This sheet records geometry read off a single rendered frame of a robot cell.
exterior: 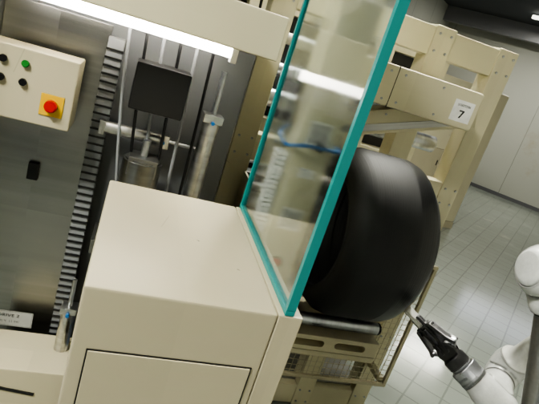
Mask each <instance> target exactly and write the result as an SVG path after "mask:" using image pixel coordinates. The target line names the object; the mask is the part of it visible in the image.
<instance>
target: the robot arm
mask: <svg viewBox="0 0 539 404"><path fill-rule="evenodd" d="M514 277H515V279H516V282H517V284H518V285H519V287H520V288H521V289H522V291H523V292H525V295H526V299H527V302H528V307H529V310H530V312H531V313H533V324H532V330H531V335H530V336H528V337H527V338H525V339H524V340H522V341H520V342H519V343H518V344H516V345H515V346H513V345H505V346H503V347H500V348H499V349H497V350H496V351H495V352H494V354H493V355H492V356H491V357H490V358H489V360H488V362H487V364H486V366H485V368H483V367H482V366H481V365H480V364H479V363H478V362H477V361H476V360H475V359H474V358H469V356H468V355H467V354H466V353H465V352H464V351H463V350H462V349H459V348H458V345H457V344H456V341H457V340H458V337H456V336H454V335H452V334H450V333H449V332H448V331H447V330H445V329H444V328H442V327H441V326H440V325H438V324H437V323H435V322H434V321H433V320H430V321H429V320H427V321H426V320H425V319H424V318H423V317H422V316H421V315H420V314H418V313H417V312H416V311H415V310H414V309H413V308H412V307H411V306H410V307H409V308H408V309H407V310H406V311H405V313H406V314H407V316H408V317H409V318H410V319H411V321H412V323H414V325H415V326H416V327H417V328H418V329H417V332H416V334H417V335H418V337H419V339H420V340H421V341H422V342H423V344H424V345H425V347H426V348H427V350H428V352H429V354H430V357H431V358H433V357H439V359H441V360H443V361H444V364H445V366H446V367H447V368H448V369H449V370H450V371H451V372H452V373H453V375H452V376H453V377H454V378H455V379H456V380H457V382H458V383H459V384H460V385H461V386H462V387H463V389H465V390H466V392H467V393H468V395H469V397H470V398H471V399H472V401H473V402H474V403H475V404H518V402H517V400H516V399H515V398H514V397H513V395H514V390H515V389H516V388H517V386H518V385H520V384H521V383H522V381H523V380H524V379H525V380H524V385H523V391H522V397H521V404H539V244H536V245H534V246H531V247H529V248H527V249H525V250H524V251H523V252H522V253H521V254H520V255H519V257H518V258H517V260H516V263H515V266H514Z"/></svg>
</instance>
